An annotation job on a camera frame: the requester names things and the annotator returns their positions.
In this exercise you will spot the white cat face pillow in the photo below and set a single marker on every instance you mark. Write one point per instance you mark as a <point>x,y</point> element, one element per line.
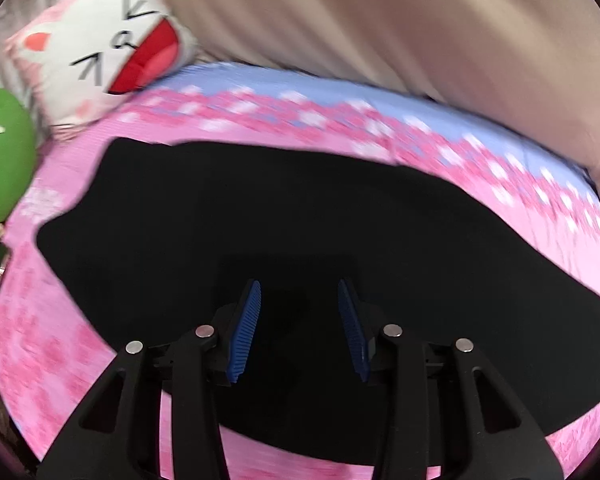
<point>80,35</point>

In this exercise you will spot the pink floral bedsheet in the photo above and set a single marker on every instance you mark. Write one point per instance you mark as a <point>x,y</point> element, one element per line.
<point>55,360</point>

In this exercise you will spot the black pants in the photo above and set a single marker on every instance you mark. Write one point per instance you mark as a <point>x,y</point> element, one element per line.
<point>280,210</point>

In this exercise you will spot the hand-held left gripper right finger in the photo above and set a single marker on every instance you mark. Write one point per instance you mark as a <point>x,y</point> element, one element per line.
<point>352,330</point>

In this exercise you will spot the green plush toy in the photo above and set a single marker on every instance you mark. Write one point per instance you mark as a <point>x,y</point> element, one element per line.
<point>5,170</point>

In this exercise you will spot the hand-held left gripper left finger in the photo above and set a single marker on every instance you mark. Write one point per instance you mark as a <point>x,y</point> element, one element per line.
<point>245,330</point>

